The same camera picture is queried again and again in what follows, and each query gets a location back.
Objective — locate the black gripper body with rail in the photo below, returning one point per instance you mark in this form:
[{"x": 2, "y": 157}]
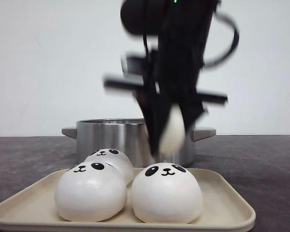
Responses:
[{"x": 176, "y": 68}]

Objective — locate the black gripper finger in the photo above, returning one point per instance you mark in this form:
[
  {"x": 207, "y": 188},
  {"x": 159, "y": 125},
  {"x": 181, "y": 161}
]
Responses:
[
  {"x": 155, "y": 108},
  {"x": 191, "y": 109}
]

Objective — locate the panda bun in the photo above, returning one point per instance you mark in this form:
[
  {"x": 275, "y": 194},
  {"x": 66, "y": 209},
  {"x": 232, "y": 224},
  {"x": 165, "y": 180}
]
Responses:
[
  {"x": 90, "y": 192},
  {"x": 166, "y": 193},
  {"x": 115, "y": 158}
]

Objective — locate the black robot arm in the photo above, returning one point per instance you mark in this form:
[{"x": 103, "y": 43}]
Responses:
[{"x": 152, "y": 17}]

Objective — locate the beige rectangular tray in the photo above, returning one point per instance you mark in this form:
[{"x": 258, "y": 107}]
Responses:
[{"x": 33, "y": 210}]

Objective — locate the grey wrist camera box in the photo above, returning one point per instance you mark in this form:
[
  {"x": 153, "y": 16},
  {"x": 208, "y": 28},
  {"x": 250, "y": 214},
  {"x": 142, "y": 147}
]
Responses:
[{"x": 136, "y": 64}]

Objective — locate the stainless steel pot grey handles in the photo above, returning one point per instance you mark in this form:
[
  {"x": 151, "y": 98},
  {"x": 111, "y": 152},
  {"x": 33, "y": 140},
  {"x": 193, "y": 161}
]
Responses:
[{"x": 129, "y": 135}]

